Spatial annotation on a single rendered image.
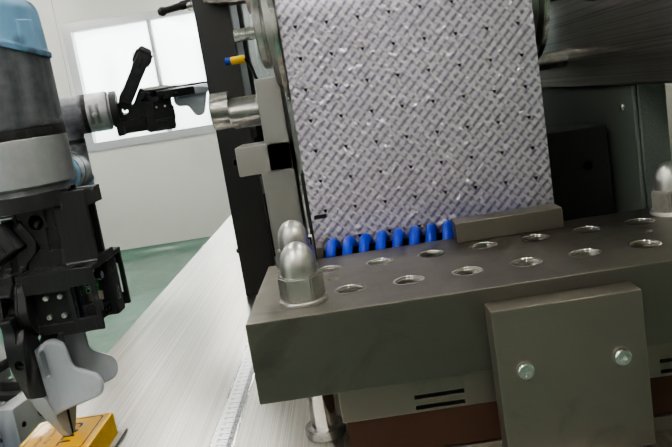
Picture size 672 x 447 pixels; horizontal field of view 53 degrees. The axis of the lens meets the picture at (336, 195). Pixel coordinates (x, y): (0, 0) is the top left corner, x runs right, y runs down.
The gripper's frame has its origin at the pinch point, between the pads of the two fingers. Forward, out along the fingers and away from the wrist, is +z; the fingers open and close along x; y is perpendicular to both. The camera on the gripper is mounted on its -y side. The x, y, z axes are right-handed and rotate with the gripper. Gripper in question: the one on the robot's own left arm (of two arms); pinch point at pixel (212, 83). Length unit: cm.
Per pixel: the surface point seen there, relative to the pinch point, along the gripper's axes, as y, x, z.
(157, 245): 187, -490, -48
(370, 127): -1, 76, 9
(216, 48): -8.3, 38.2, -0.9
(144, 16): -21, -510, -19
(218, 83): -3.5, 38.7, -1.5
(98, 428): 20, 82, -20
